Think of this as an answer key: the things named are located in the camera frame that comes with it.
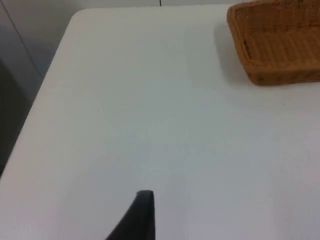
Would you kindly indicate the brown wicker basket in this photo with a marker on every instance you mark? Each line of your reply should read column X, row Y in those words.
column 277, row 47

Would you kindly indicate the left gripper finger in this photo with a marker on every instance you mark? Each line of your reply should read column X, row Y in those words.
column 140, row 220

